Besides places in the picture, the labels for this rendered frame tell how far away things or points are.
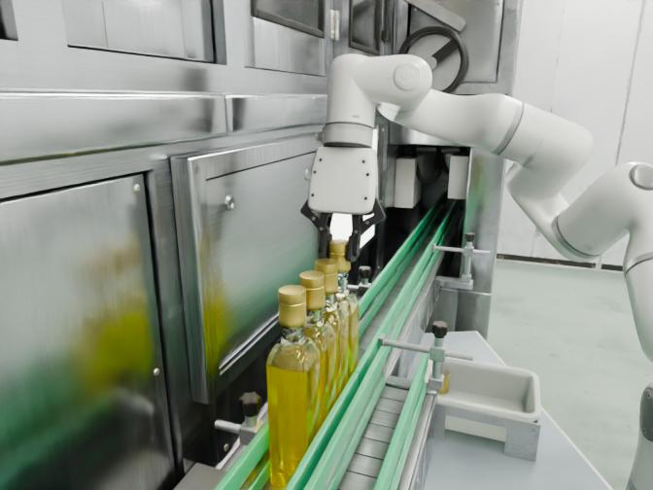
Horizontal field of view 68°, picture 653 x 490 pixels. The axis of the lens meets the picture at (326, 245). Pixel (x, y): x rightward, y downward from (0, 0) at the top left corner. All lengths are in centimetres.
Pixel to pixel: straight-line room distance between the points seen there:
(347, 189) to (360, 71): 17
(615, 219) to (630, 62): 372
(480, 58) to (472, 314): 84
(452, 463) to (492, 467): 7
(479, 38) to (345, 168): 101
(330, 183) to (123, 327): 35
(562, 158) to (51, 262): 67
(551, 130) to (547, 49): 363
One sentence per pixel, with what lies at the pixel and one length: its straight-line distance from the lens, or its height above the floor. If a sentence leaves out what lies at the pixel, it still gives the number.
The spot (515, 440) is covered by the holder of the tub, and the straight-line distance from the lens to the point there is 103.
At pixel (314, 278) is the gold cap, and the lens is 64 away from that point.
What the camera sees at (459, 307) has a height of 69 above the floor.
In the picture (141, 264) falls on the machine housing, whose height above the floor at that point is 120.
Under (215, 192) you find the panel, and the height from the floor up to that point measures 127.
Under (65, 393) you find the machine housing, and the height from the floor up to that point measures 110.
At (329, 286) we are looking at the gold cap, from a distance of 70.
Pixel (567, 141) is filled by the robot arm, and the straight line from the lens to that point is 80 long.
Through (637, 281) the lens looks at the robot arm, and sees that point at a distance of 75.
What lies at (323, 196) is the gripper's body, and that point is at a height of 125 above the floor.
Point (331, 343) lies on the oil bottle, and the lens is 69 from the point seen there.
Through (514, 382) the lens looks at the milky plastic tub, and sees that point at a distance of 114.
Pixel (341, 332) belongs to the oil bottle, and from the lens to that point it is 72.
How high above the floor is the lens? 139
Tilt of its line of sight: 17 degrees down
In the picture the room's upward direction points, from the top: straight up
